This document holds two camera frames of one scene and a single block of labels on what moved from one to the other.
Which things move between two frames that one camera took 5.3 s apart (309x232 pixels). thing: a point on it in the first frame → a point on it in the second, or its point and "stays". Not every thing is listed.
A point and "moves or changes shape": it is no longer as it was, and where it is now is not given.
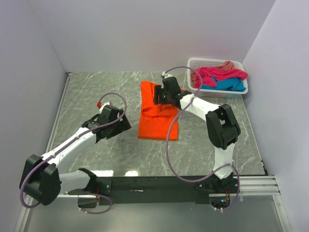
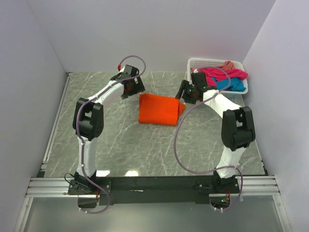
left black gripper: [122, 125] → [139, 88]
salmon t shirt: [228, 65] stays
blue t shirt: [232, 84] stays
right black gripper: [158, 91] → [183, 86]
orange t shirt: [156, 121] moves or changes shape
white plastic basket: [195, 63] stays
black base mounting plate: [160, 190] stays
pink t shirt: [209, 75] stays
